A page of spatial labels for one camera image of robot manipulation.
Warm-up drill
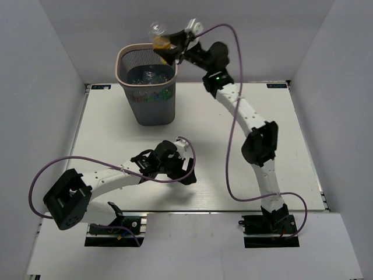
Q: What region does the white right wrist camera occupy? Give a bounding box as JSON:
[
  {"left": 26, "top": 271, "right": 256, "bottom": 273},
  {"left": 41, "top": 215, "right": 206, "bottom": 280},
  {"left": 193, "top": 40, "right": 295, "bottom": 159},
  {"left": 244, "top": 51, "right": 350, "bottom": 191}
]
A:
[{"left": 184, "top": 18, "right": 203, "bottom": 37}]

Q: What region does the blue label sticker right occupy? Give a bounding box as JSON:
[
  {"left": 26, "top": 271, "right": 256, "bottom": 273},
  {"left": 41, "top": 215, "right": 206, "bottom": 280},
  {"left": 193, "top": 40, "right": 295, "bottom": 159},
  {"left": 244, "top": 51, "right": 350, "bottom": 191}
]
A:
[{"left": 266, "top": 83, "right": 287, "bottom": 89}]

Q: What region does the clear bottle orange label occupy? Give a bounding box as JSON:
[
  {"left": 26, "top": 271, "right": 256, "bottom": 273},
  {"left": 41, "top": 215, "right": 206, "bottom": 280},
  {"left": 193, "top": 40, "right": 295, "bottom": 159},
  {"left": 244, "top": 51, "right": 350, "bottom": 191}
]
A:
[{"left": 148, "top": 22, "right": 171, "bottom": 49}]

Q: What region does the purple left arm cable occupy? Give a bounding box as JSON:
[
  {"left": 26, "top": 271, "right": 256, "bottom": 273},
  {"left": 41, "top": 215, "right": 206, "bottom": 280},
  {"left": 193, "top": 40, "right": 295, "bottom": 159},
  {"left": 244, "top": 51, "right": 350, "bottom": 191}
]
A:
[{"left": 29, "top": 135, "right": 196, "bottom": 246}]

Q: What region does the blue label sticker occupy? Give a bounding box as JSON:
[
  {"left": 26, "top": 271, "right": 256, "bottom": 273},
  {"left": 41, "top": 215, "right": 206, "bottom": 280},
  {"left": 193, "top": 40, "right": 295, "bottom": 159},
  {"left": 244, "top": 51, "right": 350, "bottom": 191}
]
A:
[
  {"left": 91, "top": 85, "right": 111, "bottom": 90},
  {"left": 266, "top": 83, "right": 287, "bottom": 89}
]

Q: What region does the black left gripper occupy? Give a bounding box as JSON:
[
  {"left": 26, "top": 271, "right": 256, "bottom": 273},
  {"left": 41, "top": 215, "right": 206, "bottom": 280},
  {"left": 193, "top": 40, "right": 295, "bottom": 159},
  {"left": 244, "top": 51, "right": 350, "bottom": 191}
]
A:
[{"left": 158, "top": 152, "right": 196, "bottom": 185}]

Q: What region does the green plastic bottle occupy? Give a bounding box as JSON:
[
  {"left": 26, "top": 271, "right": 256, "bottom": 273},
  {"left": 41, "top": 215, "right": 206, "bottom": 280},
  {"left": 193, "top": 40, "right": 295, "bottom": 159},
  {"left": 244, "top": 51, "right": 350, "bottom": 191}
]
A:
[{"left": 142, "top": 71, "right": 157, "bottom": 85}]

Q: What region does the clear bottle red-blue label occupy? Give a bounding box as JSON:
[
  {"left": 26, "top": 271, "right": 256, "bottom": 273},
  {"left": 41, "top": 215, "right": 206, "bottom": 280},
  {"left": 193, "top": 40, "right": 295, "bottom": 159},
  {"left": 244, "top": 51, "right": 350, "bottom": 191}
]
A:
[{"left": 152, "top": 73, "right": 170, "bottom": 85}]

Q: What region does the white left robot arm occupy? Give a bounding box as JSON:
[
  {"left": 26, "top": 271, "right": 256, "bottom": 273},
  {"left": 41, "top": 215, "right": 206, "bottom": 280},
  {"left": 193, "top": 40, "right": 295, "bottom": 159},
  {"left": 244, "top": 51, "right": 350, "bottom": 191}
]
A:
[{"left": 43, "top": 137, "right": 196, "bottom": 233}]

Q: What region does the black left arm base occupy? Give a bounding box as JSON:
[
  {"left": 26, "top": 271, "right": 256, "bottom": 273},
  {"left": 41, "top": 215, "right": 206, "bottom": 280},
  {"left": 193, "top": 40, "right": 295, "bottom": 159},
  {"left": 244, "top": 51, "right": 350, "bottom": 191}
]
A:
[{"left": 85, "top": 213, "right": 147, "bottom": 248}]

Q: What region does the blue label sticker left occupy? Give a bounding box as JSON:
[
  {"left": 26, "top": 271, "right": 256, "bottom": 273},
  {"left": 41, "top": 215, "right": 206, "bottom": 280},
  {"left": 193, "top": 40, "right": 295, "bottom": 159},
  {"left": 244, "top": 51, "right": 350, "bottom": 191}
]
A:
[{"left": 91, "top": 85, "right": 111, "bottom": 90}]

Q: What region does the grey mesh waste bin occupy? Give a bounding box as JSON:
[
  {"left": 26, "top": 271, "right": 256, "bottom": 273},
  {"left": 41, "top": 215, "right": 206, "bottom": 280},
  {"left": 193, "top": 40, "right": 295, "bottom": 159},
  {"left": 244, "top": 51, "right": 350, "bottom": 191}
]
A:
[{"left": 115, "top": 43, "right": 178, "bottom": 126}]

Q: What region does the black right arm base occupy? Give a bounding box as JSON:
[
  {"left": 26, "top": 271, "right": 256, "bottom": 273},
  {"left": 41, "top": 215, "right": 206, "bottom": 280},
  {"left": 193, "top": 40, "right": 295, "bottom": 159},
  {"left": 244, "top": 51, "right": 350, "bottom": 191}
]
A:
[{"left": 238, "top": 215, "right": 300, "bottom": 249}]

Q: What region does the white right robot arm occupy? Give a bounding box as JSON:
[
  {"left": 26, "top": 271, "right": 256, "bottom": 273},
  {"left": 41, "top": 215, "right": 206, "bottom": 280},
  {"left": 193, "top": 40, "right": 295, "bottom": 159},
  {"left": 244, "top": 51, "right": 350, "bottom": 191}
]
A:
[{"left": 153, "top": 31, "right": 288, "bottom": 233}]

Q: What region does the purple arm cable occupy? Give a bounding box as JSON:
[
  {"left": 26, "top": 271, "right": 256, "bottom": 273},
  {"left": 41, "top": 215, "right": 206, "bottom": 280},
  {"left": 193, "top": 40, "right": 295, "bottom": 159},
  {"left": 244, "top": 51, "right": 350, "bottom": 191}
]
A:
[
  {"left": 198, "top": 23, "right": 309, "bottom": 240},
  {"left": 29, "top": 135, "right": 196, "bottom": 246}
]

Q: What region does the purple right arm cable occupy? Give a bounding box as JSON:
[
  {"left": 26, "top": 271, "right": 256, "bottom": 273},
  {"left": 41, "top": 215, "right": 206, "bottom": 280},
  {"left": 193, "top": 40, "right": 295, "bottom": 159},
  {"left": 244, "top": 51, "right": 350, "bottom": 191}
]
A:
[{"left": 198, "top": 23, "right": 309, "bottom": 240}]

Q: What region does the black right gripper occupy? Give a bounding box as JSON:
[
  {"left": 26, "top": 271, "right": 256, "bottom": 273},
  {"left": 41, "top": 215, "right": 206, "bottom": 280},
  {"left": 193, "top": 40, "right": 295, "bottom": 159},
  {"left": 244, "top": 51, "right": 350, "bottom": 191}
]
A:
[{"left": 153, "top": 29, "right": 213, "bottom": 74}]

